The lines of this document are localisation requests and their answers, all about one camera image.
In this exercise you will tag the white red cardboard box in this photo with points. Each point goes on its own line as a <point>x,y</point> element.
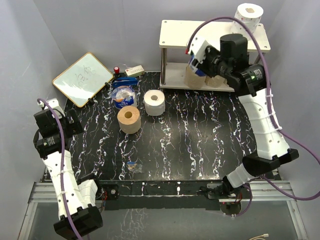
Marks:
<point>135,71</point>

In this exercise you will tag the white two-tier shelf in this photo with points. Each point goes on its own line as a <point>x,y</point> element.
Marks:
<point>175,34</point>

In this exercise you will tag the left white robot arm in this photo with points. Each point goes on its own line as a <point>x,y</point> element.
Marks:
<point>77,211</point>

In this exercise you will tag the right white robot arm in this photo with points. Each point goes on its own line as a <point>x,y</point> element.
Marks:
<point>272,150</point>

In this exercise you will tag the small whiteboard wooden frame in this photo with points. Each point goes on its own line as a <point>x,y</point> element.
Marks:
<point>83,79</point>

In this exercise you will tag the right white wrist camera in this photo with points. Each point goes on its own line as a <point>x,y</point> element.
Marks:
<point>197,48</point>

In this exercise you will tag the white floral paper roll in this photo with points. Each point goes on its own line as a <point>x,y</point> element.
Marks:
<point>248,13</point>

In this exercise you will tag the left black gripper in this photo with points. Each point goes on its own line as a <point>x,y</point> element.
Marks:
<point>74,127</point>

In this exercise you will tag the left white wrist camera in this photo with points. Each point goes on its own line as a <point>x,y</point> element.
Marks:
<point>54,104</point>

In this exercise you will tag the plastic wrapped blue tissue roll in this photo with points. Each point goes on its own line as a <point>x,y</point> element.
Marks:
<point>123,96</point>

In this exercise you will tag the white cable connector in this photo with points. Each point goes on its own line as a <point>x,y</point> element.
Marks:
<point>260,237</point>

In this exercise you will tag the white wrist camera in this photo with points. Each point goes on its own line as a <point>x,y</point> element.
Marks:
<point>54,104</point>
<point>197,48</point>

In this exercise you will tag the brown paper roll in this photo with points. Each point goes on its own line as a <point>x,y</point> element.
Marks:
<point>215,82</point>
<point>192,80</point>
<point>129,119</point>

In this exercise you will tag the blue stapler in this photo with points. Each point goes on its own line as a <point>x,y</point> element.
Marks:
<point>124,81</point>

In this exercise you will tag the crumpled plastic wrapper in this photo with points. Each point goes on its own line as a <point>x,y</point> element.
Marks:
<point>134,167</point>

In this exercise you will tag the aluminium rail frame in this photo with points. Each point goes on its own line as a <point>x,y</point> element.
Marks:
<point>169,194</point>

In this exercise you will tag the blue paper roll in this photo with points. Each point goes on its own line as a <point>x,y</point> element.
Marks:
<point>194,66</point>

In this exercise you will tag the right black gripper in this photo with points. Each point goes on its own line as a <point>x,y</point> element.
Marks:
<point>209,51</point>

